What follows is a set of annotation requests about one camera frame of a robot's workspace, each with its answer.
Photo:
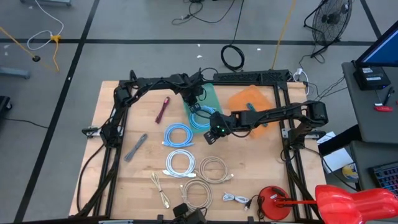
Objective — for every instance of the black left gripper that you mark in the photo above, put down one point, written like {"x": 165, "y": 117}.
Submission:
{"x": 194, "y": 95}

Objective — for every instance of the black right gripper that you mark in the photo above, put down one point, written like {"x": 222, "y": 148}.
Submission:
{"x": 220, "y": 124}

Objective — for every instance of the teal translucent plastic bin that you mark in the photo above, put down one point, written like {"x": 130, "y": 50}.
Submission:
{"x": 213, "y": 102}

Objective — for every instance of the teal tool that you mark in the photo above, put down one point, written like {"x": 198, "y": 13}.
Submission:
{"x": 250, "y": 107}

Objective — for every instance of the orange translucent plastic bin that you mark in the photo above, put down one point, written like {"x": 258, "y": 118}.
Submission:
{"x": 245, "y": 99}

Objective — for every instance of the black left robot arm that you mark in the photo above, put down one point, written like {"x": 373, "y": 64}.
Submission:
{"x": 177, "y": 81}

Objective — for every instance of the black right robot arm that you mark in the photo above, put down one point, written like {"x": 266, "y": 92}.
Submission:
{"x": 273, "y": 115}

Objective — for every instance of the white power adapter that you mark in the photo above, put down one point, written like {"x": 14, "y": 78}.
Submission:
{"x": 299, "y": 72}

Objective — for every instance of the black box-shaped device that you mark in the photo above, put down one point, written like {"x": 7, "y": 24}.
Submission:
{"x": 189, "y": 216}

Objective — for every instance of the white paper sheet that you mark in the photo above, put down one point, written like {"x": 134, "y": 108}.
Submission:
{"x": 337, "y": 160}

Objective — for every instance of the yellow and blue disc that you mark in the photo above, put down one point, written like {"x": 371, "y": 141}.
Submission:
{"x": 350, "y": 171}

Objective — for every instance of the grey desk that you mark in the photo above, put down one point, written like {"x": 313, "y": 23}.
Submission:
{"x": 367, "y": 118}
{"x": 363, "y": 155}

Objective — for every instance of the black floor fan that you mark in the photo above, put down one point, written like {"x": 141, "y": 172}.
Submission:
{"x": 331, "y": 18}

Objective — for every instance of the red desk lamp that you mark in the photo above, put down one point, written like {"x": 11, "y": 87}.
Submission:
{"x": 351, "y": 205}

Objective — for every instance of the black box with labels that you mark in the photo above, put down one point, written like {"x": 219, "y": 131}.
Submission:
{"x": 371, "y": 77}

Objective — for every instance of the black round floor puck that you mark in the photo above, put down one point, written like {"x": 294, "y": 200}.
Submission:
{"x": 36, "y": 58}

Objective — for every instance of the red marker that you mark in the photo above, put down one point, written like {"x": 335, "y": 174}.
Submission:
{"x": 384, "y": 108}

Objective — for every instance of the dark pen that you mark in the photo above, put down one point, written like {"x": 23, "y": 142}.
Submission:
{"x": 387, "y": 96}

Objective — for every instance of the grey metal floor foot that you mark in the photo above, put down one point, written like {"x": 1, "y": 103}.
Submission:
{"x": 46, "y": 2}
{"x": 14, "y": 73}

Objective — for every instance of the backlit black keyboard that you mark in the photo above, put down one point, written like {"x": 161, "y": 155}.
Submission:
{"x": 387, "y": 179}

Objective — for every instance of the black computer monitor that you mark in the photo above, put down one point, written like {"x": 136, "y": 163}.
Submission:
{"x": 382, "y": 49}

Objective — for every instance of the black caster base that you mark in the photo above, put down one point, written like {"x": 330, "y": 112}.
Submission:
{"x": 3, "y": 107}

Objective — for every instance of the black aluminium table frame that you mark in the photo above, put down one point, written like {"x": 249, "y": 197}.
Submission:
{"x": 248, "y": 84}

